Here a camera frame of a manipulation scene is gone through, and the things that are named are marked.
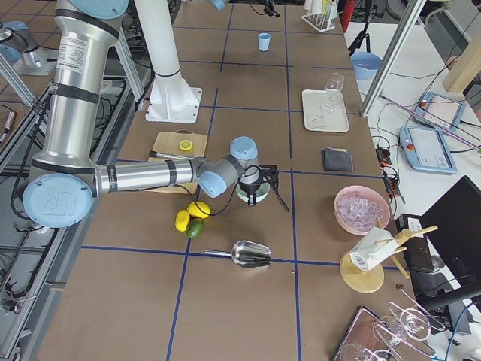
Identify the light blue plastic cup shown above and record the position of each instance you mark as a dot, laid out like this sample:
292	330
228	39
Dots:
264	40

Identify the steel ice scoop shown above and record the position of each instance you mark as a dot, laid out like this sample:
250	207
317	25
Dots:
246	254

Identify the cream bear serving tray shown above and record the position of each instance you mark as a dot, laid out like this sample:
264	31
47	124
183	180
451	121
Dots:
318	121

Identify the lemon half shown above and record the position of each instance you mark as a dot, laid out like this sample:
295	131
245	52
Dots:
186	145

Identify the pink bowl of ice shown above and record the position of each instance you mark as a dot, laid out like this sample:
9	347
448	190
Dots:
358	209

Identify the wooden mug tree stand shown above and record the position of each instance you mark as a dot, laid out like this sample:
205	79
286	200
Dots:
371	281

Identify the green lime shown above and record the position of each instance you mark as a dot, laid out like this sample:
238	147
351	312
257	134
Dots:
195	228

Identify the large blue bowl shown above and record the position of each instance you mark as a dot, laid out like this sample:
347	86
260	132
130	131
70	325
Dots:
365	65

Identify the black camera tripod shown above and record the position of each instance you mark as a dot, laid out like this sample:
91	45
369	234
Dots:
370	12

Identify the brown paper table mat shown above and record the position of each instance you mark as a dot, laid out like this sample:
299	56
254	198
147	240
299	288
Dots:
141	290

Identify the black computer monitor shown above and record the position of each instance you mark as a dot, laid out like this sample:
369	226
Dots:
456	214

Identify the yellow lemon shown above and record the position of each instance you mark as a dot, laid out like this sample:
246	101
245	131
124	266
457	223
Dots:
199	210
182	220

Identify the wooden cutting board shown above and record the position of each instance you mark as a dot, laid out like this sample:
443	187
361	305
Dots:
168	142

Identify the mint green bowl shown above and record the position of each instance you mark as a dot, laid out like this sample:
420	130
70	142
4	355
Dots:
261	192

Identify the white wire cup rack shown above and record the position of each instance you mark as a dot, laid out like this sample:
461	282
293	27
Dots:
320	14

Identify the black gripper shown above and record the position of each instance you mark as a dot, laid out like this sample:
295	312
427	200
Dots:
248	188
270	11

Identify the blue teach pendant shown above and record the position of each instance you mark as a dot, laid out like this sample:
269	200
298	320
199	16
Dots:
426	150
441	110

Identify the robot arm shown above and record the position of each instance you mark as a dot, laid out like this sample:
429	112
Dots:
221	4
63	180

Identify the white mug on stand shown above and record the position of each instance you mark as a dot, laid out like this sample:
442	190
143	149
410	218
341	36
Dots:
376	246

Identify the upside down wine glasses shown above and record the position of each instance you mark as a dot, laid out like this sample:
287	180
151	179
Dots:
402	334

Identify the clear wine glass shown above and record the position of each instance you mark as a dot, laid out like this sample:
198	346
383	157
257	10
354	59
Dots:
333	89

